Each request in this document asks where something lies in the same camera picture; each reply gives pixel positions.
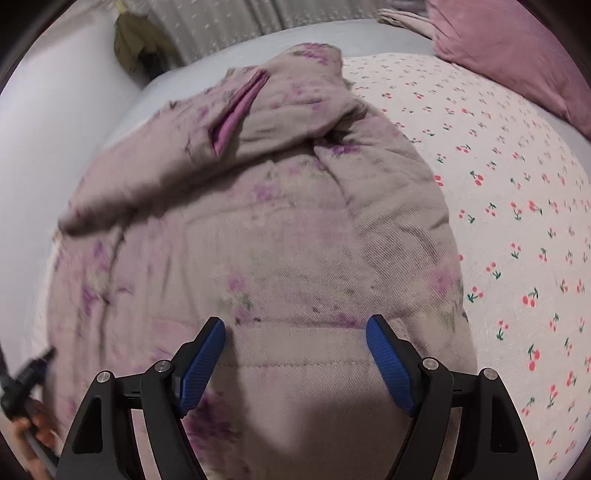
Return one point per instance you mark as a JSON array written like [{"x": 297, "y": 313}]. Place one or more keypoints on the grey bed sheet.
[{"x": 258, "y": 55}]

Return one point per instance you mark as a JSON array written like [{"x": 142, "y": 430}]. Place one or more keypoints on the beige crumpled cloth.
[{"x": 404, "y": 18}]

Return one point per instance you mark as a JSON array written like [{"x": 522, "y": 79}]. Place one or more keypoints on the pink velvet pillow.
[{"x": 517, "y": 50}]

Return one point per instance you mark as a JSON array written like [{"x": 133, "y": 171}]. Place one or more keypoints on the floral quilted garment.
[{"x": 258, "y": 258}]

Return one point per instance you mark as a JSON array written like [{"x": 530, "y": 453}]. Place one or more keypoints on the grey patterned curtain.
[{"x": 249, "y": 23}]

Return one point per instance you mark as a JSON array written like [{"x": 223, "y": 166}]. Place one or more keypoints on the cherry print bed sheet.
[{"x": 503, "y": 230}]

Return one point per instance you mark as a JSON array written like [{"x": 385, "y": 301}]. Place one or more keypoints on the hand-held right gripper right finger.
[{"x": 390, "y": 364}]

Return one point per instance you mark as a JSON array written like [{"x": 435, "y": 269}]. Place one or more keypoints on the olive green cloth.
[{"x": 134, "y": 44}]

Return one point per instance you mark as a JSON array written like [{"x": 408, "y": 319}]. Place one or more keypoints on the person's left hand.
[{"x": 33, "y": 436}]

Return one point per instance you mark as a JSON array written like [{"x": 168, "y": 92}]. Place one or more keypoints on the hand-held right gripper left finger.
[{"x": 199, "y": 365}]

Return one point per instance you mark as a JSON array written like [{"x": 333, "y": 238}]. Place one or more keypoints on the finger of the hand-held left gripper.
[{"x": 28, "y": 369}]

